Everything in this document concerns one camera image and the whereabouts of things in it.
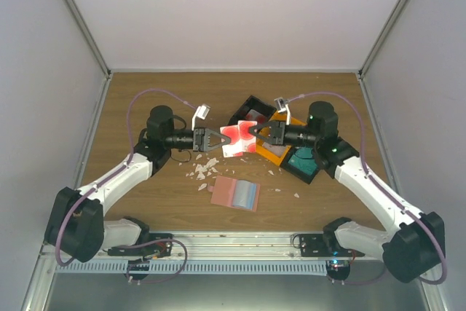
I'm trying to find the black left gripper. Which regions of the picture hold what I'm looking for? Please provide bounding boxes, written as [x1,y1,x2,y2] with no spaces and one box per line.
[165,127,231,152]

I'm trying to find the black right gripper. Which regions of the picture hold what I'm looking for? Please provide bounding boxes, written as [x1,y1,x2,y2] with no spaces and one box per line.
[248,120,319,149]

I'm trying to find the red white credit card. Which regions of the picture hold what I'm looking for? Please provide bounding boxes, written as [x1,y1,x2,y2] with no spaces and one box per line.
[220,125,243,158]
[238,120,257,153]

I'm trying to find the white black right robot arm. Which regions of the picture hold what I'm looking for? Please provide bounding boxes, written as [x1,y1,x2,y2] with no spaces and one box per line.
[248,101,447,285]

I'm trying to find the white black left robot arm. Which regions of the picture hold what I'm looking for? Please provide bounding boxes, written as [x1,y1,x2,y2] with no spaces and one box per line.
[44,105,231,267]

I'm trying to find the red white cards in bin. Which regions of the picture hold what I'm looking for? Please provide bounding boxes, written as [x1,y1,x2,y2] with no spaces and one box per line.
[244,109,268,124]

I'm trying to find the teal cards stack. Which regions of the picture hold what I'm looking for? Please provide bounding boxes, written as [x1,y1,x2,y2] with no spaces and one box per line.
[288,147,318,176]

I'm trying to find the yellow plastic bin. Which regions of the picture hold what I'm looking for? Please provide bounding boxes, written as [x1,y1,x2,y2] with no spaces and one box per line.
[256,112,305,166]

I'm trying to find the black divided bin left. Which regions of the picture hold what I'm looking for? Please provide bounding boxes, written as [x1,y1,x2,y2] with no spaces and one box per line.
[227,95,276,125]

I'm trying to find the black bin right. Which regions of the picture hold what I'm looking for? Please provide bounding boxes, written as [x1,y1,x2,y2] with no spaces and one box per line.
[280,147,319,184]

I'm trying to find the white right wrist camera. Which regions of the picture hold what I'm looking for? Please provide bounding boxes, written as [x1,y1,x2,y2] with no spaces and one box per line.
[274,97,291,125]

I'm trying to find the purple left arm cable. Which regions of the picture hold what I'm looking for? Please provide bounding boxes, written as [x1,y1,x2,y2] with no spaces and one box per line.
[54,87,200,267]

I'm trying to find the aluminium front rail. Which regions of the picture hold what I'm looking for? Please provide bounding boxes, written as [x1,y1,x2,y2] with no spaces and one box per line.
[60,231,383,263]

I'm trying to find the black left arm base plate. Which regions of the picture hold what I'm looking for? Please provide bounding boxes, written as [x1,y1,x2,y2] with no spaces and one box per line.
[105,232,173,258]

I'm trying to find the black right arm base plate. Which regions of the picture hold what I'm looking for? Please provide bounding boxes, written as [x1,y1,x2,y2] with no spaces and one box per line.
[291,233,365,259]

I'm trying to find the grey slotted cable duct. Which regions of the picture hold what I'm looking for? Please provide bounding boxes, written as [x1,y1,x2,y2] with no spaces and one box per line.
[56,259,327,276]

